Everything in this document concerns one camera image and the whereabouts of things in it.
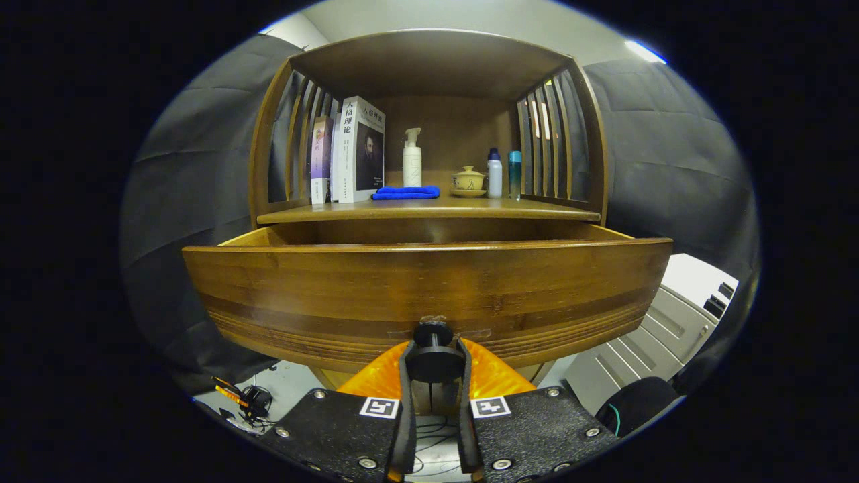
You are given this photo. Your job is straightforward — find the white pump bottle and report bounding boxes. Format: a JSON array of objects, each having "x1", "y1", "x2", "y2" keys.
[{"x1": 403, "y1": 127, "x2": 423, "y2": 188}]

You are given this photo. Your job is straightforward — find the wooden countertop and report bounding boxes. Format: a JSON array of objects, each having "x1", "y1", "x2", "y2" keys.
[{"x1": 257, "y1": 195, "x2": 601, "y2": 225}]

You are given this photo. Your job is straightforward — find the ceiling strip light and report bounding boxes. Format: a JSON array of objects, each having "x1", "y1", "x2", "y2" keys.
[{"x1": 624, "y1": 39, "x2": 668, "y2": 66}]

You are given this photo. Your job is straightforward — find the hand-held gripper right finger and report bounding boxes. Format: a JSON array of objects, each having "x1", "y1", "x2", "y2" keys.
[{"x1": 456, "y1": 337, "x2": 619, "y2": 483}]

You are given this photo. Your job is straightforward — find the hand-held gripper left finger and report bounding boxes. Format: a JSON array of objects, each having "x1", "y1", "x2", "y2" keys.
[{"x1": 258, "y1": 339, "x2": 418, "y2": 483}]

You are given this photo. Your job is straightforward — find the white plastic drawer unit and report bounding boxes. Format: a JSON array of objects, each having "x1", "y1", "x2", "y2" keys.
[{"x1": 564, "y1": 253, "x2": 739, "y2": 417}]

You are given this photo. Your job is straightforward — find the blue folded cloth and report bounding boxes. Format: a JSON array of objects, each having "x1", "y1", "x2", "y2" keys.
[{"x1": 371, "y1": 186, "x2": 441, "y2": 201}]

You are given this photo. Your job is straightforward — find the brown wooden cabinet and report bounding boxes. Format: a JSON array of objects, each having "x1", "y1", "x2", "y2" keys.
[{"x1": 250, "y1": 28, "x2": 610, "y2": 413}]

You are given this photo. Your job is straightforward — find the yellow lidded teacup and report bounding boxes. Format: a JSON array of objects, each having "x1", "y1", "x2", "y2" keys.
[{"x1": 450, "y1": 166, "x2": 487, "y2": 198}]

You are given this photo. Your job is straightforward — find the thick white portrait book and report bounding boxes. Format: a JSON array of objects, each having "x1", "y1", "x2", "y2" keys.
[{"x1": 331, "y1": 96, "x2": 387, "y2": 204}]

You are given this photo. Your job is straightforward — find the orange black hand tool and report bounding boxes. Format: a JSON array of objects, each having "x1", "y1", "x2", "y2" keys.
[{"x1": 211, "y1": 376, "x2": 272, "y2": 423}]

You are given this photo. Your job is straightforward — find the purple spine book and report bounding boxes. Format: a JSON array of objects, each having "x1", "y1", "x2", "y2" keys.
[{"x1": 310, "y1": 115, "x2": 334, "y2": 205}]

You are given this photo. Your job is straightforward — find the black floor cables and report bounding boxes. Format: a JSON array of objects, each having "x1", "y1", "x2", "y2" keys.
[{"x1": 415, "y1": 415, "x2": 462, "y2": 476}]

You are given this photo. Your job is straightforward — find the brown wooden drawer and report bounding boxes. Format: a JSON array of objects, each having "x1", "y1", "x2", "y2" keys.
[{"x1": 181, "y1": 223, "x2": 674, "y2": 383}]

